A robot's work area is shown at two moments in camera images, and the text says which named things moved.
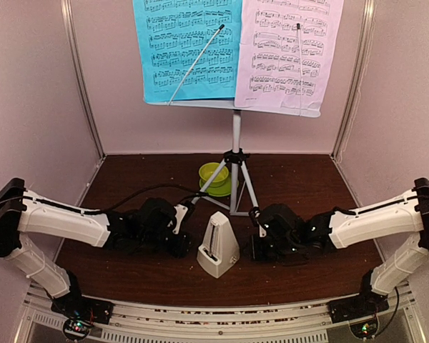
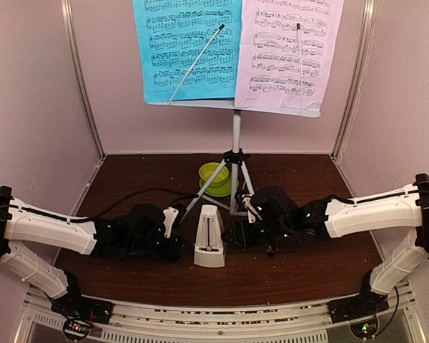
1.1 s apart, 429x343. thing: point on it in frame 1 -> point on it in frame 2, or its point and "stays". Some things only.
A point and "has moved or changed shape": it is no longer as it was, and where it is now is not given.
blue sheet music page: [189, 49] stays
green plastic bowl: [206, 169] stays
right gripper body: [264, 254] -> [240, 234]
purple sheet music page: [286, 53] stays
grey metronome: [219, 251] has moved or changed shape
